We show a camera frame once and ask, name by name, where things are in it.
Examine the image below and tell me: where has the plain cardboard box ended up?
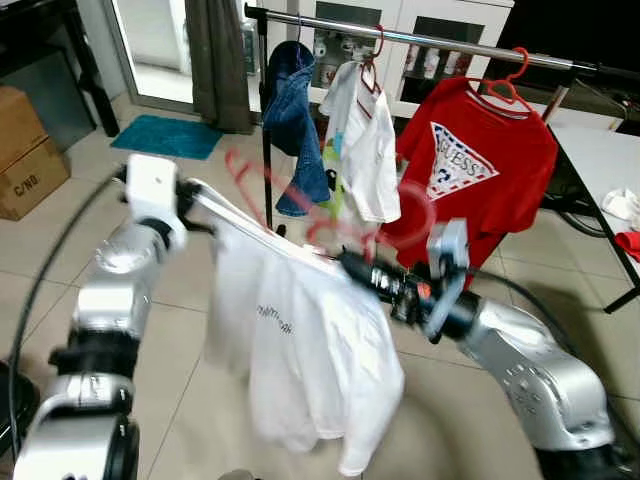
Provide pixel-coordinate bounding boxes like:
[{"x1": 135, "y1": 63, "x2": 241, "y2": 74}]
[{"x1": 0, "y1": 85, "x2": 49, "y2": 173}]

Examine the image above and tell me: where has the teal floor mat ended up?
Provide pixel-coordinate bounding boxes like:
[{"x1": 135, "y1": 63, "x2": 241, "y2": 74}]
[{"x1": 110, "y1": 115, "x2": 223, "y2": 161}]

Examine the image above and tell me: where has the white crumpled cloth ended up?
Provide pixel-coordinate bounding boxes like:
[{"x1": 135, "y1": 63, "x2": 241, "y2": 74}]
[{"x1": 600, "y1": 188, "x2": 640, "y2": 231}]

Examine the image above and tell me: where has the grey curtain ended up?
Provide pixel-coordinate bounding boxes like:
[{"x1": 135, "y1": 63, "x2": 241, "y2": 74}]
[{"x1": 185, "y1": 0, "x2": 256, "y2": 134}]

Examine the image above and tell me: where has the glass balcony door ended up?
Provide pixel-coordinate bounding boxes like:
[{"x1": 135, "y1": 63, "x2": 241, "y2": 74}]
[{"x1": 100, "y1": 0, "x2": 201, "y2": 111}]

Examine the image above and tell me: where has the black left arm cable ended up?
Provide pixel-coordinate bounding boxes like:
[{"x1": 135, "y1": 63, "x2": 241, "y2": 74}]
[{"x1": 5, "y1": 170, "x2": 131, "y2": 441}]

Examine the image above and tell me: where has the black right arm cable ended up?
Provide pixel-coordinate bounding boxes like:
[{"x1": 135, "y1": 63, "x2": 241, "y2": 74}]
[{"x1": 462, "y1": 265, "x2": 640, "y2": 451}]

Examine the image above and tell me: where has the red plastic clothes hanger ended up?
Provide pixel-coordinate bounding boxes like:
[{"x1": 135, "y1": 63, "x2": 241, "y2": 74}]
[
  {"x1": 465, "y1": 47, "x2": 536, "y2": 113},
  {"x1": 358, "y1": 25, "x2": 386, "y2": 96},
  {"x1": 225, "y1": 148, "x2": 438, "y2": 251}
]

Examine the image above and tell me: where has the white glass-door cabinet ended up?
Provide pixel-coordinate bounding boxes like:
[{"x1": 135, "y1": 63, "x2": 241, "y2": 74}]
[{"x1": 250, "y1": 0, "x2": 516, "y2": 121}]

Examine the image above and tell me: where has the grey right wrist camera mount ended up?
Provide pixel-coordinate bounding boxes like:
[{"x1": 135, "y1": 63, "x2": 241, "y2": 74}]
[{"x1": 425, "y1": 220, "x2": 471, "y2": 336}]

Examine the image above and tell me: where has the red Guess t-shirt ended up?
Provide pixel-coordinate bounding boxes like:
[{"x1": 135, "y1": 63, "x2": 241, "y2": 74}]
[{"x1": 380, "y1": 75, "x2": 559, "y2": 271}]

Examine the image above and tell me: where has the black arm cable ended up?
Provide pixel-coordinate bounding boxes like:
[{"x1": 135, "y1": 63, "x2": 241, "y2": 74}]
[
  {"x1": 5, "y1": 170, "x2": 131, "y2": 441},
  {"x1": 462, "y1": 265, "x2": 640, "y2": 451}
]

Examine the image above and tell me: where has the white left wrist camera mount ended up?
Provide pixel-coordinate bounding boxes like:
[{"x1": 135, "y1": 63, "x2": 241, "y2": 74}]
[{"x1": 125, "y1": 155, "x2": 186, "y2": 251}]

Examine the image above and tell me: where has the metal clothes rack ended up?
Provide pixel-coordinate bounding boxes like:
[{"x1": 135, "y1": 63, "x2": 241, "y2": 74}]
[{"x1": 243, "y1": 5, "x2": 640, "y2": 241}]

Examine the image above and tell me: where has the white t-shirt with green print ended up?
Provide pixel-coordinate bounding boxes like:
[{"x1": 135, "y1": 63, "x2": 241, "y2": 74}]
[{"x1": 320, "y1": 60, "x2": 403, "y2": 226}]

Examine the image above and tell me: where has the black metal desk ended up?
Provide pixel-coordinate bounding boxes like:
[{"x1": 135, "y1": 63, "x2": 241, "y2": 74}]
[{"x1": 0, "y1": 0, "x2": 123, "y2": 151}]

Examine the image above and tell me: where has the printed cardboard box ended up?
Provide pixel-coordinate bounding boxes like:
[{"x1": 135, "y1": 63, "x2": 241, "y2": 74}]
[{"x1": 0, "y1": 138, "x2": 71, "y2": 222}]

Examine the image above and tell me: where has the blue denim garment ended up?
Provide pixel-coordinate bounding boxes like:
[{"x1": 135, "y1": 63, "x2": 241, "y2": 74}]
[{"x1": 262, "y1": 40, "x2": 333, "y2": 219}]

